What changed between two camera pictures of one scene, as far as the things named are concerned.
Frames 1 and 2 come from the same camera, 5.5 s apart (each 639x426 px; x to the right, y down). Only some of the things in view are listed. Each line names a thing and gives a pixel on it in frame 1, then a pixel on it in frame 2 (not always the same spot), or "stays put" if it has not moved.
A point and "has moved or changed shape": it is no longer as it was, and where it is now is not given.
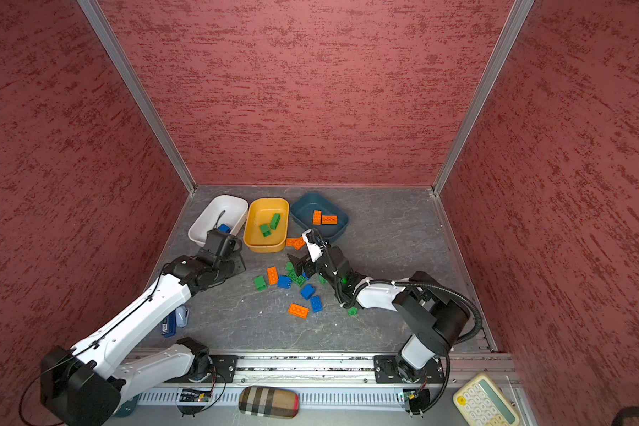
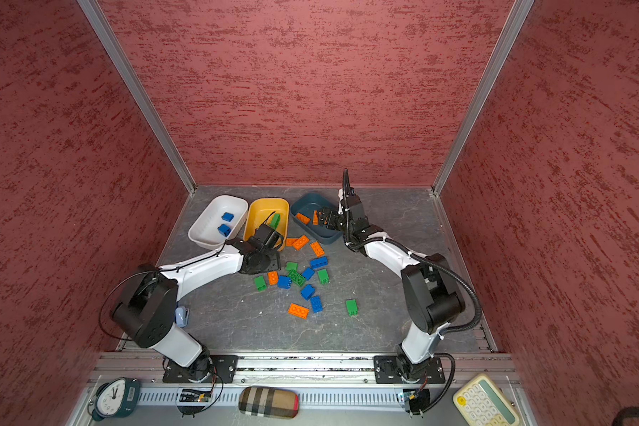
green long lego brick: [275, 220] stays put
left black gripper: [240, 266] -> [274, 265]
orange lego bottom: [298, 311] stays put
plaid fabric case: [269, 401] stays put
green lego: [260, 283] stays put
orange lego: [272, 275] stays put
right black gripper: [307, 262] -> [333, 215]
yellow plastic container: [259, 213] stays put
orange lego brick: [317, 217] has moved or changed shape
